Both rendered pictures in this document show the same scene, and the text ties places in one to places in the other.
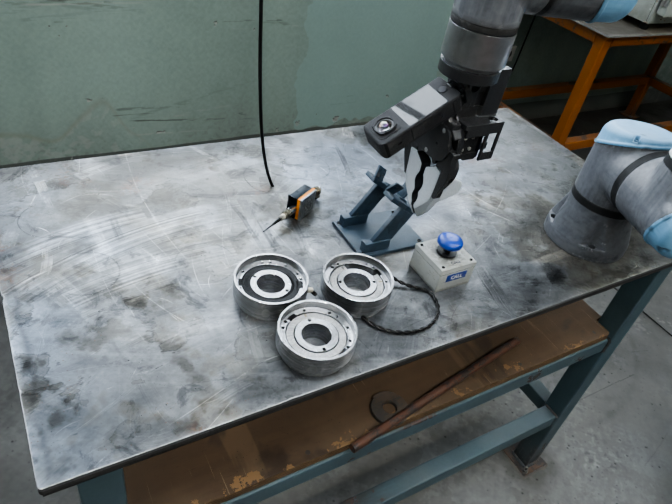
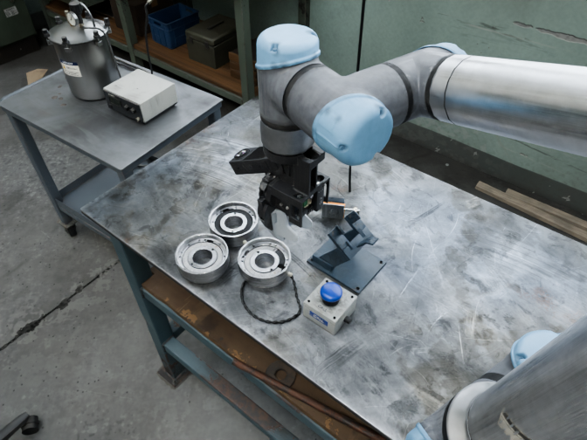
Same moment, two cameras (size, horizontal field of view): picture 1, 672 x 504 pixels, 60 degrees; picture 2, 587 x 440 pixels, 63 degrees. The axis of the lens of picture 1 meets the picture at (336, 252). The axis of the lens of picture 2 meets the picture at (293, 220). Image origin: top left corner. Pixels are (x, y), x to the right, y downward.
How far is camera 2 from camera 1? 84 cm
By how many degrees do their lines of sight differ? 54
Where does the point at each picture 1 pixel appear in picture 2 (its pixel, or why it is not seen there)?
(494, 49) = (265, 133)
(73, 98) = not seen: hidden behind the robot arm
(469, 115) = (287, 182)
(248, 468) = (196, 313)
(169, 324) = (189, 202)
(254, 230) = not seen: hidden behind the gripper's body
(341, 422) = (253, 349)
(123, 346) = (165, 195)
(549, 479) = not seen: outside the picture
